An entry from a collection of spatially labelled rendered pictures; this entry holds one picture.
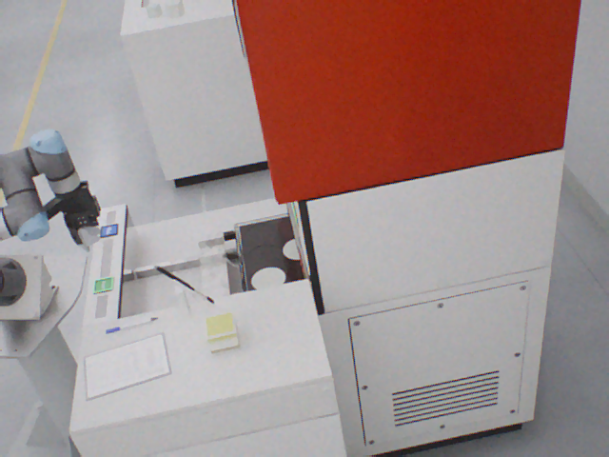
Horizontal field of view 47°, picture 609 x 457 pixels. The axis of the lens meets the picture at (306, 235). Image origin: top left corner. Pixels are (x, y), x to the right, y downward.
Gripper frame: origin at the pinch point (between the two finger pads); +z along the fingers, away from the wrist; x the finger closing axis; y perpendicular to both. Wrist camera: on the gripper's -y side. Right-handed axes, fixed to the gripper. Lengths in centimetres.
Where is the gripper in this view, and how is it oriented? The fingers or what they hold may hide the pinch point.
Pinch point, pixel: (84, 248)
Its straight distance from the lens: 198.8
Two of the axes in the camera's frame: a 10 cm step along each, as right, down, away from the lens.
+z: 1.3, 7.7, 6.2
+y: 9.8, -2.0, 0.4
